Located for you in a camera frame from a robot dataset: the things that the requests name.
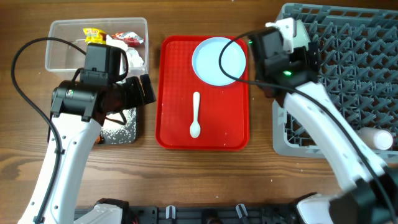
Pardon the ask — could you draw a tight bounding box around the white tissue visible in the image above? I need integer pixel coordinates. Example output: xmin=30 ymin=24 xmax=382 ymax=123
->
xmin=106 ymin=35 xmax=144 ymax=72

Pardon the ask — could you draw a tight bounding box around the red snack wrapper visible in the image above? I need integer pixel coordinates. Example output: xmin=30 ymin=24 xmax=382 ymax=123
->
xmin=111 ymin=31 xmax=145 ymax=47

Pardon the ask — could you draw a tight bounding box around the yellow snack wrapper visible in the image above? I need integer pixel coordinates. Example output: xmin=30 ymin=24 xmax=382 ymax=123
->
xmin=83 ymin=28 xmax=106 ymax=44

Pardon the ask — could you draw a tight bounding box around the white ceramic spoon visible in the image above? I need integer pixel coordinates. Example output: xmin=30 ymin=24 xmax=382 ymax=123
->
xmin=190 ymin=91 xmax=201 ymax=138

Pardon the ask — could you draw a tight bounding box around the light blue plate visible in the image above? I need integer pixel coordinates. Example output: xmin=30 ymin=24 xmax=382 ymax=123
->
xmin=192 ymin=37 xmax=246 ymax=86

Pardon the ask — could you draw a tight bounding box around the pink plastic cup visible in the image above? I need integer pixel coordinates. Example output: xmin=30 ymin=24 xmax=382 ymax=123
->
xmin=358 ymin=127 xmax=393 ymax=151

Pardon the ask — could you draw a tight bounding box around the green bowl with food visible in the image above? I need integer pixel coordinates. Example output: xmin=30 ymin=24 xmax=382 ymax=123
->
xmin=293 ymin=20 xmax=311 ymax=50

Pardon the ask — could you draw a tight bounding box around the orange carrot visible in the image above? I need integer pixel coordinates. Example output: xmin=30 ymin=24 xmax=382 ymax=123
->
xmin=95 ymin=135 xmax=104 ymax=144

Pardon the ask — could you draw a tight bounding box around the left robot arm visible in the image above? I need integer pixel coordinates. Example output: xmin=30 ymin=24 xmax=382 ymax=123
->
xmin=11 ymin=43 xmax=155 ymax=223

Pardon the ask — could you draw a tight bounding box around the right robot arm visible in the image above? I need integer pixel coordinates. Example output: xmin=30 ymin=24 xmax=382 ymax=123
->
xmin=248 ymin=27 xmax=397 ymax=223

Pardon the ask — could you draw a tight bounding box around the grey dishwasher rack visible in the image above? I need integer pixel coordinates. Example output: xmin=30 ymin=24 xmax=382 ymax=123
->
xmin=278 ymin=3 xmax=397 ymax=164

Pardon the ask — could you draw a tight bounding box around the spilled white rice pile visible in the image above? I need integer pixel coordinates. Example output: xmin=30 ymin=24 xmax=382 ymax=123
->
xmin=100 ymin=108 xmax=137 ymax=145

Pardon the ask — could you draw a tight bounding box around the black plastic tray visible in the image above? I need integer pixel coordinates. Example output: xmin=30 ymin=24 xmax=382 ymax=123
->
xmin=51 ymin=83 xmax=137 ymax=147

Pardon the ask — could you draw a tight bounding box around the clear plastic bin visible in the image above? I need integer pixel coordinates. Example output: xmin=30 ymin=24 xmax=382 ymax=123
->
xmin=45 ymin=17 xmax=149 ymax=80

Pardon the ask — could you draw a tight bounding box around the red serving tray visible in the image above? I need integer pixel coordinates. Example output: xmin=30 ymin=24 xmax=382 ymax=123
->
xmin=155 ymin=35 xmax=249 ymax=151

